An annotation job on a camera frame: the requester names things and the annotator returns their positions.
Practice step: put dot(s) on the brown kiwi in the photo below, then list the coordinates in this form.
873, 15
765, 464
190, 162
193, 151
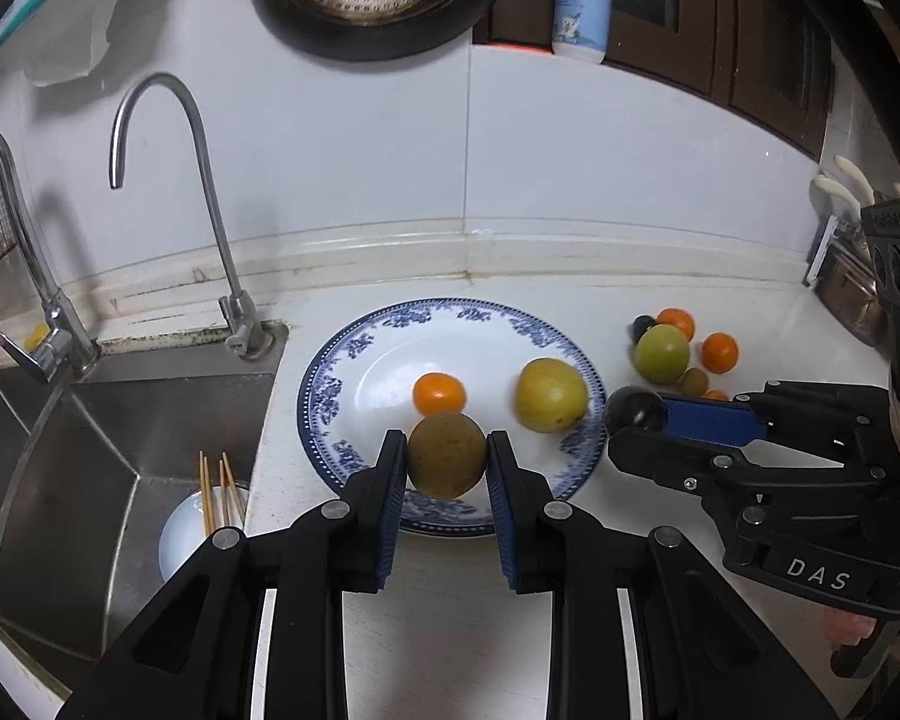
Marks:
448, 457
694, 381

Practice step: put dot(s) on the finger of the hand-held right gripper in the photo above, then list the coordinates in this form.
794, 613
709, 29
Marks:
712, 420
667, 465

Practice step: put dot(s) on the person's right hand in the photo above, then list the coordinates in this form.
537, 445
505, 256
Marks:
847, 626

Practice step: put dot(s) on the white plastic bag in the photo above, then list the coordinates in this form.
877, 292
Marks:
67, 45

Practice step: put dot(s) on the white bowl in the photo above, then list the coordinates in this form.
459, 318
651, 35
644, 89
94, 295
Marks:
184, 547

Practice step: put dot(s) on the steel gooseneck faucet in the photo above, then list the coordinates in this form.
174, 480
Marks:
195, 142

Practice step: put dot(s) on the blue and white plate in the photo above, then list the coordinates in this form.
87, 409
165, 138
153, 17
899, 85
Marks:
390, 375

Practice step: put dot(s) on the dark wooden window frame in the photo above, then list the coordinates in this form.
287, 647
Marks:
720, 15

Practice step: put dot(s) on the metal dish rack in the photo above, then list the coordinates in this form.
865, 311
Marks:
825, 247

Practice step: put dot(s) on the wooden chopstick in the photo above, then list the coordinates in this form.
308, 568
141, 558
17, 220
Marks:
232, 491
204, 495

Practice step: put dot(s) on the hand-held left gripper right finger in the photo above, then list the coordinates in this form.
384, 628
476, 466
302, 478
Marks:
504, 525

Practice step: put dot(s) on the stainless steel sink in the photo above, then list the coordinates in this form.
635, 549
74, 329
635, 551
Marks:
82, 465

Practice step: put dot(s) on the green apple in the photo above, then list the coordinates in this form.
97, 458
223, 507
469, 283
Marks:
661, 352

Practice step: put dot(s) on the steel mixer faucet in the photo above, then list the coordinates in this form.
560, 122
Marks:
52, 315

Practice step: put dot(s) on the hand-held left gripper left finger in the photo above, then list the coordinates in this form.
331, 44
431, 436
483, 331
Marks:
391, 510

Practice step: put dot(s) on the stainless steel pot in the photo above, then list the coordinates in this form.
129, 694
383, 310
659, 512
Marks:
855, 300

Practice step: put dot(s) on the dark plum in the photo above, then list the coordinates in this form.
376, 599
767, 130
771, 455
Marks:
641, 328
634, 406

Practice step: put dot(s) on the large yellow-green apple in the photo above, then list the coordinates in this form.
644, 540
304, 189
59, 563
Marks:
551, 395

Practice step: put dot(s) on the orange tangerine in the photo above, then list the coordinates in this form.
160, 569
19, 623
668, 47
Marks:
677, 321
439, 394
715, 394
720, 352

